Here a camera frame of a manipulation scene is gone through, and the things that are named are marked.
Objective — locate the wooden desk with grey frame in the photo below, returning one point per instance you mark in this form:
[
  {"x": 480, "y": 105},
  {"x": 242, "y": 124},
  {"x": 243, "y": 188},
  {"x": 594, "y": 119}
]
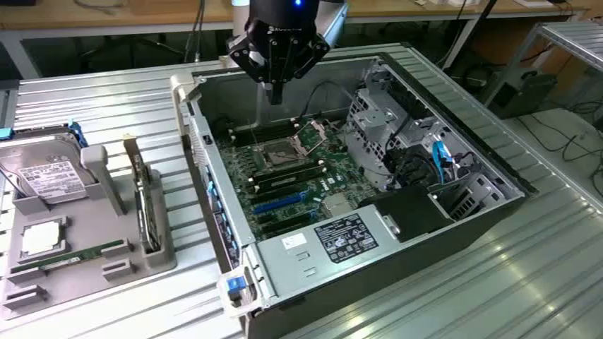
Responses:
[{"x": 47, "y": 16}]

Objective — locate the blue plastic disk caddy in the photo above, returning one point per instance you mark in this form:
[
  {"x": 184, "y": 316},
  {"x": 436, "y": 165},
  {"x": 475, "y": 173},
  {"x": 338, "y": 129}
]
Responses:
[{"x": 76, "y": 134}]

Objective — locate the black RAM slots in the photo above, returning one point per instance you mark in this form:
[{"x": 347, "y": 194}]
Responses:
[{"x": 263, "y": 134}]

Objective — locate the metal socket cover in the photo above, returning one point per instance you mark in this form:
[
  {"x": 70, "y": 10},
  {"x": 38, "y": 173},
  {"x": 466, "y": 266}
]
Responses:
[{"x": 312, "y": 132}]

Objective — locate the grey parts rack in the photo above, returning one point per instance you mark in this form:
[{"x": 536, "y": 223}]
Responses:
[{"x": 94, "y": 229}]

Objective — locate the silver CPU chip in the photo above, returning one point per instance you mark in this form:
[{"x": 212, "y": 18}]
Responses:
[{"x": 42, "y": 238}]

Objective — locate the black box device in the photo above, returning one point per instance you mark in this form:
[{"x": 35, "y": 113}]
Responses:
[{"x": 523, "y": 93}]

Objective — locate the open black PC case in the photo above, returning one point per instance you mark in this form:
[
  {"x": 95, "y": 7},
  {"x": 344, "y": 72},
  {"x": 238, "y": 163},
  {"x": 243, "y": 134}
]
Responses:
[{"x": 330, "y": 303}]

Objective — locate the metal slat table frame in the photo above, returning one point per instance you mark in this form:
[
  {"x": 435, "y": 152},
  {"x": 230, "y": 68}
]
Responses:
[{"x": 575, "y": 37}]

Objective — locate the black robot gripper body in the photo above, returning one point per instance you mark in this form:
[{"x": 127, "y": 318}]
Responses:
[{"x": 284, "y": 17}]

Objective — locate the grey power supply unit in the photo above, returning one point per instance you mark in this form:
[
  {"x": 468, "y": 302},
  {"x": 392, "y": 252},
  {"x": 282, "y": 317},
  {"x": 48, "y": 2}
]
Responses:
[{"x": 292, "y": 268}]

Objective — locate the black expansion slot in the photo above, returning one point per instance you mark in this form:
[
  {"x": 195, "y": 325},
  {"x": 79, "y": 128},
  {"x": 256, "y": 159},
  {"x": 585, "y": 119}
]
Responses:
[{"x": 287, "y": 224}]

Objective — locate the silver chipset heatsink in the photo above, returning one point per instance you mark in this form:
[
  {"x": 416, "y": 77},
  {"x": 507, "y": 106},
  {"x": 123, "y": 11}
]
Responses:
[{"x": 338, "y": 205}]

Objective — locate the CPU socket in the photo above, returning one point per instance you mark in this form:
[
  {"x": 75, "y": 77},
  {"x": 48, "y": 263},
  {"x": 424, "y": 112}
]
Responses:
[{"x": 279, "y": 153}]

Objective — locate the blue expansion slot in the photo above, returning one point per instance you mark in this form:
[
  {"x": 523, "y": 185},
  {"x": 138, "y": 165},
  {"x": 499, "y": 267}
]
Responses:
[{"x": 280, "y": 205}]

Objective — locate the hard disk with white label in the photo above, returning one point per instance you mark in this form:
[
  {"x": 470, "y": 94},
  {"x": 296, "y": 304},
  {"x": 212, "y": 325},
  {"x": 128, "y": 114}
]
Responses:
[{"x": 42, "y": 169}]

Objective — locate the blue case latch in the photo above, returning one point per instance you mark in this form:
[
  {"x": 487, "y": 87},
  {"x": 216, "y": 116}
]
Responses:
[{"x": 235, "y": 284}]

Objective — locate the green RAM stick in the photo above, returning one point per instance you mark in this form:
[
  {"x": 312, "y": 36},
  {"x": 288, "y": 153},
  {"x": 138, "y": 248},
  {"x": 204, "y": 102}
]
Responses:
[{"x": 71, "y": 259}]

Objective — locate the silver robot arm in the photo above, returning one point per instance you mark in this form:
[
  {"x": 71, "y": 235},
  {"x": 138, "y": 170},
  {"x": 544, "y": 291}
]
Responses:
[{"x": 335, "y": 21}]

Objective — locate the silver metal drive cage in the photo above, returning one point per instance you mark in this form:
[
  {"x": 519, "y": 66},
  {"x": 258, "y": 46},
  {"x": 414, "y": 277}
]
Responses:
[{"x": 372, "y": 120}]

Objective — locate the graphics card with metal bracket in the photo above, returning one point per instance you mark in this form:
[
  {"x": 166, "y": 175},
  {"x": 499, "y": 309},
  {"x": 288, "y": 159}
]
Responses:
[{"x": 143, "y": 197}]

